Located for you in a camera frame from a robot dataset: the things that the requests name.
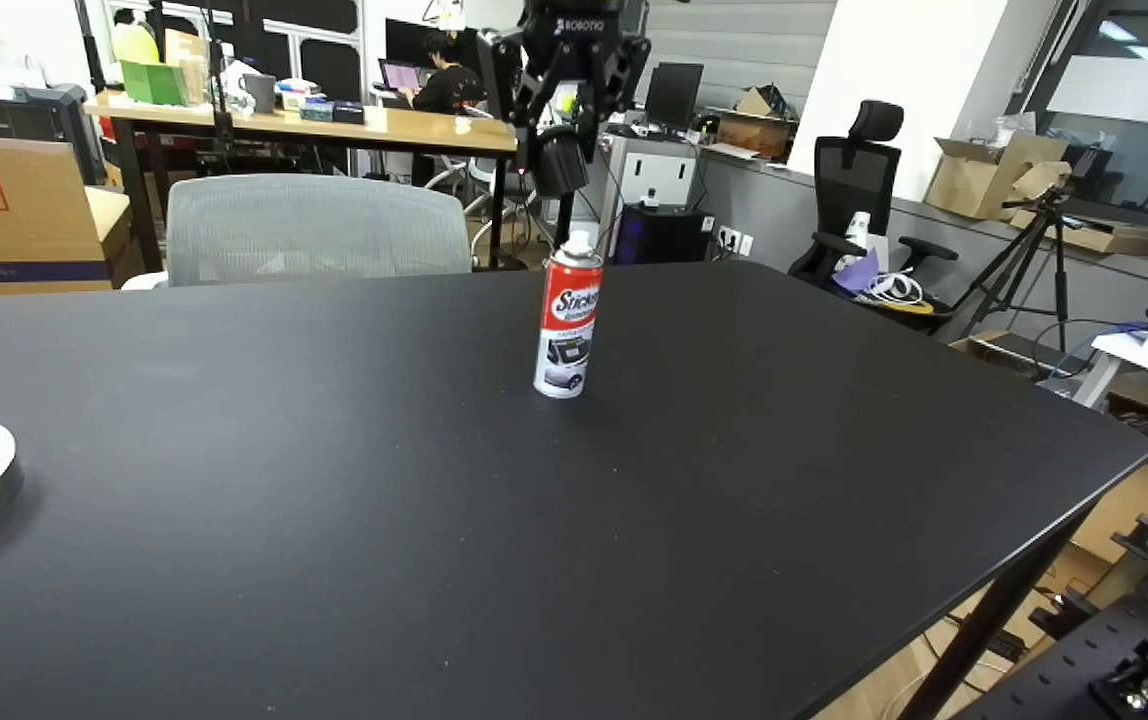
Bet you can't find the cardboard box with label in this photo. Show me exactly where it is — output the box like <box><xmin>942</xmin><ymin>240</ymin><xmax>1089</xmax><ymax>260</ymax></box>
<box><xmin>0</xmin><ymin>140</ymin><xmax>142</xmax><ymax>296</ymax></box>

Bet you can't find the grey mesh office chair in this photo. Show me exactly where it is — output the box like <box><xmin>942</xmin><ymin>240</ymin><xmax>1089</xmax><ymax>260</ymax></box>
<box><xmin>124</xmin><ymin>172</ymin><xmax>472</xmax><ymax>291</ymax></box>

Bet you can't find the black camera tripod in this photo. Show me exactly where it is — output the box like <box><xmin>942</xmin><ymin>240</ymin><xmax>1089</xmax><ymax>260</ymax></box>
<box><xmin>949</xmin><ymin>189</ymin><xmax>1068</xmax><ymax>348</ymax></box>

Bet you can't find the person in black clothes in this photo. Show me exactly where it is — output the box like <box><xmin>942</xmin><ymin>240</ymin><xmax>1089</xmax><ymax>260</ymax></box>
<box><xmin>410</xmin><ymin>41</ymin><xmax>482</xmax><ymax>113</ymax></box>

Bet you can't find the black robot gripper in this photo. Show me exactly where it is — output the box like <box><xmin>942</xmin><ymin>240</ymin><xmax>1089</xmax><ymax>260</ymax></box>
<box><xmin>519</xmin><ymin>0</ymin><xmax>653</xmax><ymax>140</ymax></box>

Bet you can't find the green storage bin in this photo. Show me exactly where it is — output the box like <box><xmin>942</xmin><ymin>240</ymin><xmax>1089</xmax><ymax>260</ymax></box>
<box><xmin>118</xmin><ymin>59</ymin><xmax>183</xmax><ymax>103</ymax></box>

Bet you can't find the long wooden desk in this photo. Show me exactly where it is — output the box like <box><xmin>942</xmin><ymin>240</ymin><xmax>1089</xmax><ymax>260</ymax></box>
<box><xmin>82</xmin><ymin>93</ymin><xmax>519</xmax><ymax>271</ymax></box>

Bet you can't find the open cardboard box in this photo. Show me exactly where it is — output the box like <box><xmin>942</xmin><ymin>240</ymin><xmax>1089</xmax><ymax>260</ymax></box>
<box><xmin>925</xmin><ymin>130</ymin><xmax>1063</xmax><ymax>221</ymax></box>

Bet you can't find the black office chair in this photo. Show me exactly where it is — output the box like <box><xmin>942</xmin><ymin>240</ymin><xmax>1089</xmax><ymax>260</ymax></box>
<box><xmin>790</xmin><ymin>100</ymin><xmax>953</xmax><ymax>333</ymax></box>

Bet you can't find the red white spray can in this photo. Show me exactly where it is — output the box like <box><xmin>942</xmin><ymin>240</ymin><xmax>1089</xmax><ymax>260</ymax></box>
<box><xmin>532</xmin><ymin>229</ymin><xmax>605</xmax><ymax>400</ymax></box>

